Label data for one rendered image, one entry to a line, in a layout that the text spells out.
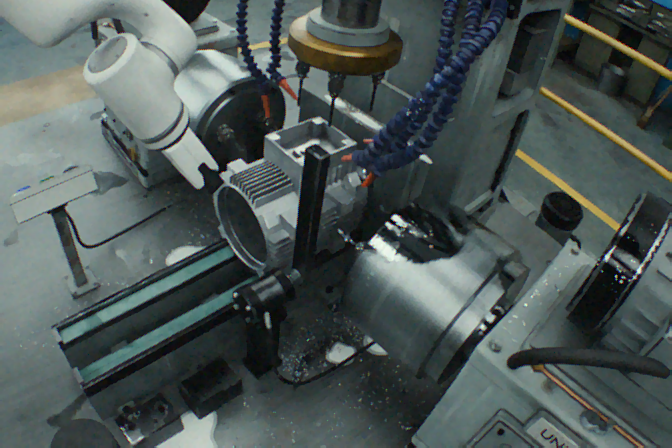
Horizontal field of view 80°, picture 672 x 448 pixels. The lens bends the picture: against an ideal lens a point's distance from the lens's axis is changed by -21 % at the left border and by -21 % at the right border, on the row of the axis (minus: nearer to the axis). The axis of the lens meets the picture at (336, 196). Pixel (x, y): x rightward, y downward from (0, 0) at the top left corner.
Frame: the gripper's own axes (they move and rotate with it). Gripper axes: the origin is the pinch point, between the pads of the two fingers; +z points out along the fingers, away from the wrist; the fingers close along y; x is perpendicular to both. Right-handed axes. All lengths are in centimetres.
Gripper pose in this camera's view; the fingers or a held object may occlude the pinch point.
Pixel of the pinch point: (210, 180)
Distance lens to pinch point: 82.7
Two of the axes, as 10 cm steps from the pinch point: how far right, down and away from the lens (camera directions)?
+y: 6.9, 5.4, -4.9
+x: 6.9, -7.0, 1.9
